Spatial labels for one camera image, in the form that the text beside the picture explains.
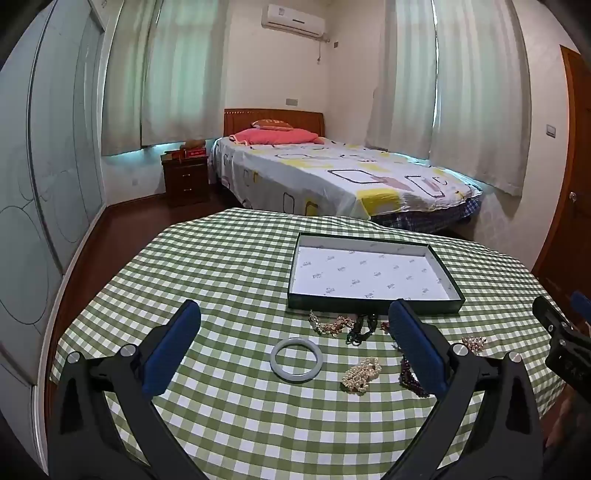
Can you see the pale jade bangle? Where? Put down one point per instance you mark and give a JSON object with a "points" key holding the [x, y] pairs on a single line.
{"points": [[296, 378]]}

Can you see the glass sliding wardrobe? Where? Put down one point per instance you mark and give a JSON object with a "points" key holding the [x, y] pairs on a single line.
{"points": [[46, 184]]}

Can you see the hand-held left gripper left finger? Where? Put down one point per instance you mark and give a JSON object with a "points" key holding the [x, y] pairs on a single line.
{"points": [[173, 350]]}

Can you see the orange cushion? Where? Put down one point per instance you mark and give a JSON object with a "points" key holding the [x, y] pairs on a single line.
{"points": [[272, 123]]}

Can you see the blue plaid blanket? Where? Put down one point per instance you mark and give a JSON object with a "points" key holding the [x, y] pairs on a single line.
{"points": [[425, 219]]}

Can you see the wooden bed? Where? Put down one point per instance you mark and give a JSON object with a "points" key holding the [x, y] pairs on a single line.
{"points": [[277, 117]]}

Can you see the green checkered tablecloth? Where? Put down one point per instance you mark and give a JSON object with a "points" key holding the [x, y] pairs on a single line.
{"points": [[221, 277]]}

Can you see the brown plush toy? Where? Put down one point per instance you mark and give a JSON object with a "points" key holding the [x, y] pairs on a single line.
{"points": [[194, 143]]}

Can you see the dark green box tray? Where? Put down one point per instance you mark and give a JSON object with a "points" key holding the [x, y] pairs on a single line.
{"points": [[369, 272]]}

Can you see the pink pillow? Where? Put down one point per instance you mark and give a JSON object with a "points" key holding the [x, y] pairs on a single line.
{"points": [[272, 136]]}

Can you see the dark wooden nightstand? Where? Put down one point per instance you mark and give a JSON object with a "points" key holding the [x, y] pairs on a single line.
{"points": [[187, 182]]}

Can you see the wall light switch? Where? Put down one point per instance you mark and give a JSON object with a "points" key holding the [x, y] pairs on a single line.
{"points": [[550, 129]]}

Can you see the white sheer curtain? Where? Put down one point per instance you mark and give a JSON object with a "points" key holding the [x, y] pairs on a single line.
{"points": [[127, 78], [401, 78], [184, 69], [480, 92]]}

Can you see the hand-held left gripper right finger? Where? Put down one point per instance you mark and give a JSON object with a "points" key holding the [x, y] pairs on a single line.
{"points": [[418, 350]]}

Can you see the red box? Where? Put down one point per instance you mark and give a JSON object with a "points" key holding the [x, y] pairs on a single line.
{"points": [[193, 153]]}

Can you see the wooden door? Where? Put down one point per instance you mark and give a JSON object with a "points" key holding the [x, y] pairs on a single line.
{"points": [[565, 184]]}

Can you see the printed bed sheet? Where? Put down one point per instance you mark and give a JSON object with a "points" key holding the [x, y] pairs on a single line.
{"points": [[332, 180]]}

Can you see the white air conditioner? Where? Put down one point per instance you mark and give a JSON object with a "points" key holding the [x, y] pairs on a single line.
{"points": [[293, 18]]}

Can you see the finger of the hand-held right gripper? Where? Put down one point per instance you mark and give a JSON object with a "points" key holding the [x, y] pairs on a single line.
{"points": [[582, 305], [549, 313]]}

